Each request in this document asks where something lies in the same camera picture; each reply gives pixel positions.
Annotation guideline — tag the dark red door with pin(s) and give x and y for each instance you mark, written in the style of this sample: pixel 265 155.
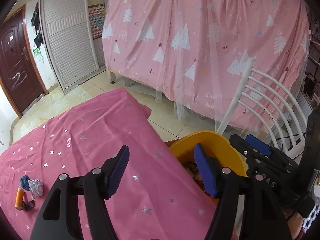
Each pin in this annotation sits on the dark red door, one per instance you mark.
pixel 20 79

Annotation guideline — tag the black bags on hook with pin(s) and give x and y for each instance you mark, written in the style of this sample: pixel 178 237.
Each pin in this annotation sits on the black bags on hook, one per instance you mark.
pixel 35 22

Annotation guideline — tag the person's right hand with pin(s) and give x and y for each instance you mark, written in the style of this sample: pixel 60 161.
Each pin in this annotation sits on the person's right hand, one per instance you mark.
pixel 295 223

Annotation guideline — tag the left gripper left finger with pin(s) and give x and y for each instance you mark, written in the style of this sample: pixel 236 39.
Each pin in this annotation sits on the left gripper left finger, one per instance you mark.
pixel 73 200

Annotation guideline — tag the brown snack wrapper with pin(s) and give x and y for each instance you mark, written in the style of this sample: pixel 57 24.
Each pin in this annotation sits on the brown snack wrapper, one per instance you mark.
pixel 193 171

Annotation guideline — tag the pink star tablecloth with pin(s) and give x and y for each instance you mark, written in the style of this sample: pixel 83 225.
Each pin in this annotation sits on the pink star tablecloth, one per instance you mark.
pixel 81 139

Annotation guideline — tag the orange thread spool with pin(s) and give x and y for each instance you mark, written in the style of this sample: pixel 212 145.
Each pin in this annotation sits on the orange thread spool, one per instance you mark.
pixel 19 198

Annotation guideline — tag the blue yarn ball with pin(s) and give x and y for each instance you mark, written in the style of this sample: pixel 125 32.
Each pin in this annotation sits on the blue yarn ball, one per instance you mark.
pixel 24 182

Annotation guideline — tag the pink tree-print curtain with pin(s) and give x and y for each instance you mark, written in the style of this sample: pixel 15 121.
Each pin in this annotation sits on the pink tree-print curtain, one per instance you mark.
pixel 195 52

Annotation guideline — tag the colourful wall poster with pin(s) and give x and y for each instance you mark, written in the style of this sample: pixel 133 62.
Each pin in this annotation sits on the colourful wall poster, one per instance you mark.
pixel 96 13

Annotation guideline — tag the white slatted wardrobe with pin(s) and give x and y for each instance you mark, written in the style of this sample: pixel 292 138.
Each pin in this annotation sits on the white slatted wardrobe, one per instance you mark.
pixel 74 55

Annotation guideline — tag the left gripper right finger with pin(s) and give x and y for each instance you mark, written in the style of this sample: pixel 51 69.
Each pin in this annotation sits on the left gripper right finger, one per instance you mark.
pixel 262 216

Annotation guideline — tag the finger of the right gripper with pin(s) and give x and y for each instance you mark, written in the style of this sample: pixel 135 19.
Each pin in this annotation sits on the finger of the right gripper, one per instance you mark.
pixel 259 145
pixel 246 152

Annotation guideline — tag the white metal chair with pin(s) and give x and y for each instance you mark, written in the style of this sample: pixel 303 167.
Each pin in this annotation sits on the white metal chair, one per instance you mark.
pixel 273 105

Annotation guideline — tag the yellow trash bin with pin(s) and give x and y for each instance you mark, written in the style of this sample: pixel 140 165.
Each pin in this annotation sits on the yellow trash bin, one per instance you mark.
pixel 217 152

